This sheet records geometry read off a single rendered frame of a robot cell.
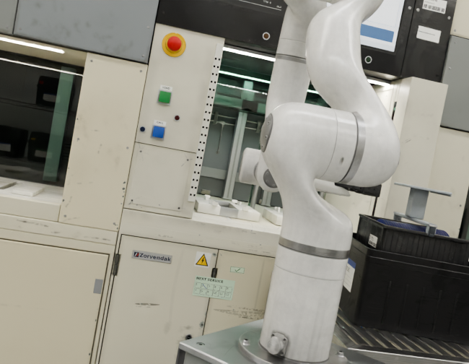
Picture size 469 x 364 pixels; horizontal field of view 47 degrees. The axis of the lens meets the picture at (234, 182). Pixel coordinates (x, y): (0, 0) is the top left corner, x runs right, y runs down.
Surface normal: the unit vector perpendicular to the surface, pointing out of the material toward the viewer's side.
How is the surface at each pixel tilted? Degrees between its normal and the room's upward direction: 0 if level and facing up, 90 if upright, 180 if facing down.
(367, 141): 77
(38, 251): 90
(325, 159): 112
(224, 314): 90
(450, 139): 90
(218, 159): 90
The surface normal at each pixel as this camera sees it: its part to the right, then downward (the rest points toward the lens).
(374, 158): 0.15, 0.25
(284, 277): -0.69, -0.09
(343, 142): 0.19, 0.00
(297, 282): -0.43, -0.04
